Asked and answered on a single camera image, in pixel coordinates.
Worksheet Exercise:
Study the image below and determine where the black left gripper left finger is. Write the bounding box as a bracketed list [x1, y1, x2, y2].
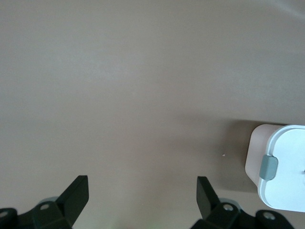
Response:
[0, 176, 89, 229]

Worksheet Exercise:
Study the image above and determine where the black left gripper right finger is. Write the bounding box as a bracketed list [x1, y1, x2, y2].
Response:
[190, 176, 295, 229]

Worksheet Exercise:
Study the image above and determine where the grey lid latch clip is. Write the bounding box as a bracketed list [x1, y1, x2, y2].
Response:
[261, 154, 279, 181]

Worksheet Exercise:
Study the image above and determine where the white plastic box lid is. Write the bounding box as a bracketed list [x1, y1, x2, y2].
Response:
[258, 124, 305, 213]

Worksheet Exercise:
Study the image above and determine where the pink plastic box base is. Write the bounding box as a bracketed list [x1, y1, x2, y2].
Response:
[244, 124, 286, 192]

